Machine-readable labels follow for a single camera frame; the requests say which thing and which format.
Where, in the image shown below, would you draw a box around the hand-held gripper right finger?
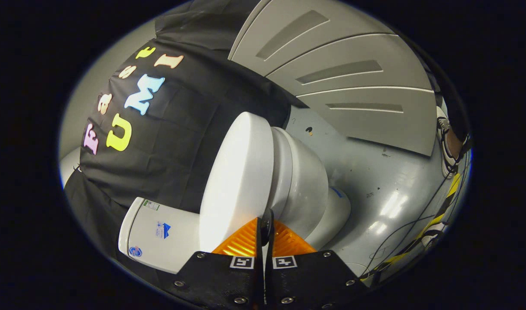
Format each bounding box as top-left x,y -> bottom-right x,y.
265,209 -> 369,310

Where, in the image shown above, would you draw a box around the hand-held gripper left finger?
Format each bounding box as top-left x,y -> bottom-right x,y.
157,209 -> 268,310

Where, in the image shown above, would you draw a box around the white toilet lid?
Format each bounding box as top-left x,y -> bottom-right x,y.
199,112 -> 274,254

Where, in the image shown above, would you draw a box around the yellow black floor tape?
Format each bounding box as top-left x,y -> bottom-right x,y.
360,172 -> 461,282

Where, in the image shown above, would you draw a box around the black backdrop cloth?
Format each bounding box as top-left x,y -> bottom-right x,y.
64,0 -> 308,276

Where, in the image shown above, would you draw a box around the person's sneaker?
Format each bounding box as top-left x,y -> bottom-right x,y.
435,105 -> 471,179

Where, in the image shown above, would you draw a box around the grey drawer cabinet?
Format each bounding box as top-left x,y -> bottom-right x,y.
227,0 -> 438,157

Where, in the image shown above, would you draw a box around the black floor cables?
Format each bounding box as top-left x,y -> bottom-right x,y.
362,142 -> 470,276

